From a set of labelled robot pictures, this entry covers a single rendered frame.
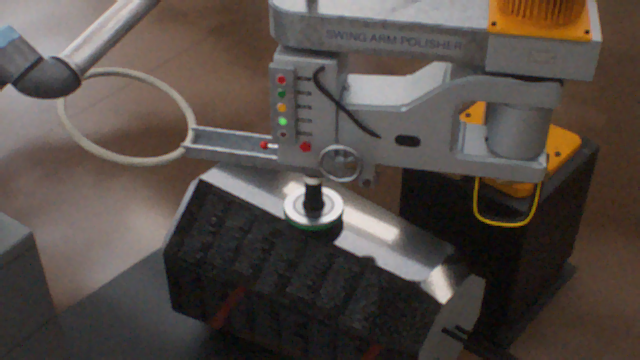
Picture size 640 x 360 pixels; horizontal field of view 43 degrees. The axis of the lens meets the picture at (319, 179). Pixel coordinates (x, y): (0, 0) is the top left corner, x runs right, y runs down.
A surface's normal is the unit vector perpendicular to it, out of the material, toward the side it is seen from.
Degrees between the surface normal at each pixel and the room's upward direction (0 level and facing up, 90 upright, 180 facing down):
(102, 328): 0
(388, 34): 90
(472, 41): 90
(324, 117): 90
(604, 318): 0
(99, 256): 0
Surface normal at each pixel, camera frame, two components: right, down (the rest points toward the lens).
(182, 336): 0.00, -0.79
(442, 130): -0.19, 0.61
